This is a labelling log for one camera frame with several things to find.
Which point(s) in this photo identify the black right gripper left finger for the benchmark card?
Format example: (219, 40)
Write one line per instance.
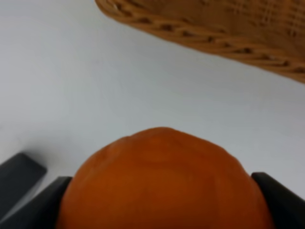
(42, 211)

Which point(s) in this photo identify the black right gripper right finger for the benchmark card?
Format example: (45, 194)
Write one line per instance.
(287, 208)

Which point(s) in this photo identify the light orange wicker basket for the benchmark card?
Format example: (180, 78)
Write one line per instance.
(268, 34)

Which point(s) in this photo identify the orange mandarin fruit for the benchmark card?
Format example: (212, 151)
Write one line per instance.
(162, 178)

